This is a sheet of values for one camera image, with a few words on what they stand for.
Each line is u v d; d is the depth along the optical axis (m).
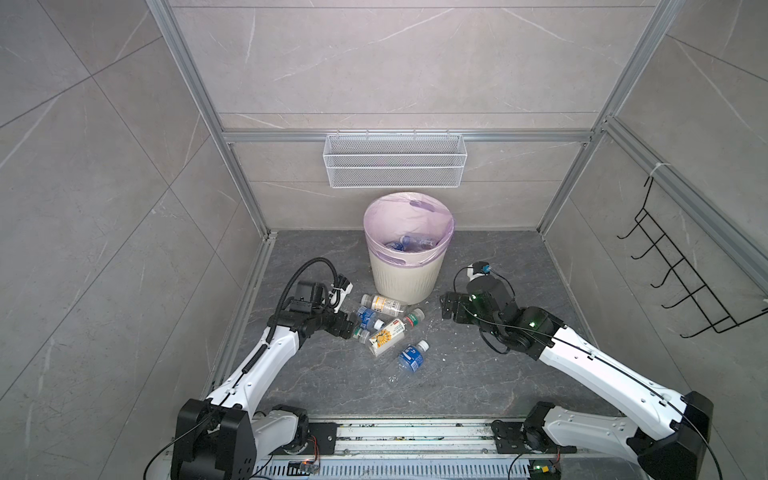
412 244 1.02
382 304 0.93
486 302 0.55
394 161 1.01
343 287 0.74
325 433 0.73
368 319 0.90
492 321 0.53
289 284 0.59
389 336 0.85
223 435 0.39
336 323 0.73
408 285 0.88
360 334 0.89
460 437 0.75
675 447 0.37
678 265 0.68
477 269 0.66
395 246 1.00
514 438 0.74
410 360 0.81
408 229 1.01
